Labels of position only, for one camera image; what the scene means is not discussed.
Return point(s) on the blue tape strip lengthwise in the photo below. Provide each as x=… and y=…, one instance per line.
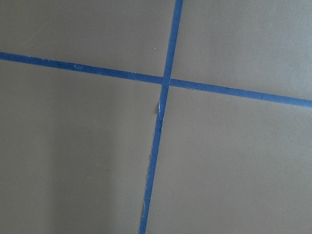
x=160, y=116

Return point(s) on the blue tape strip crosswise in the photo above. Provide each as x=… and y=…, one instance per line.
x=154, y=79

